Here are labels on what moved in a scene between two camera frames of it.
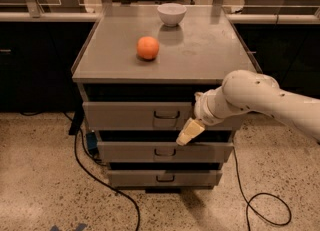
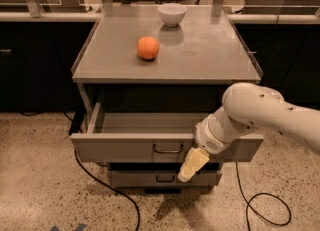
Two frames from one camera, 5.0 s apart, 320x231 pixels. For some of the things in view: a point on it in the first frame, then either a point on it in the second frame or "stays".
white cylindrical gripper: (201, 109) → (207, 140)
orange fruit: (147, 47) stays
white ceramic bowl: (171, 13) stays
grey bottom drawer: (164, 178) stays
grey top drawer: (145, 116) → (151, 137)
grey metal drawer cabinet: (140, 69) stays
